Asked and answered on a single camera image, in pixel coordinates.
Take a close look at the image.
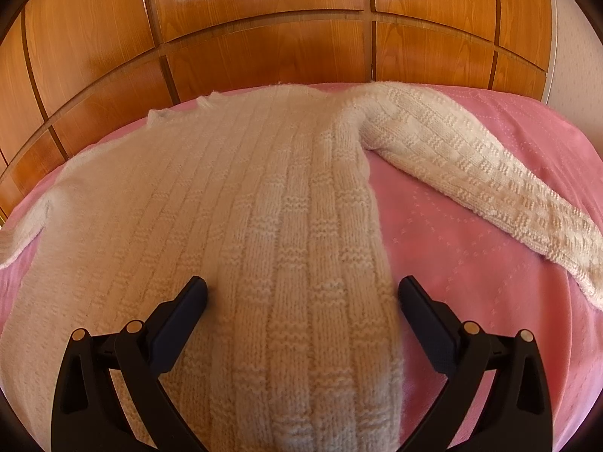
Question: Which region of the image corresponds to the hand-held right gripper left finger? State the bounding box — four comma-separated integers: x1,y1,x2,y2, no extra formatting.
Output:
50,275,208,452

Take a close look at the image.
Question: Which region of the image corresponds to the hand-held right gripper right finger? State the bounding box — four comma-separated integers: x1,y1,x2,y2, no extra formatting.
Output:
398,276,553,452

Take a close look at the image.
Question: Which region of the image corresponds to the white knitted sweater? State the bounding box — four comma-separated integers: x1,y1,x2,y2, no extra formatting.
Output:
0,81,603,452

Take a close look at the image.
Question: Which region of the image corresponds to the pink bedspread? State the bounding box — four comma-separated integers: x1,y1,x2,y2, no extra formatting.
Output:
0,82,603,452

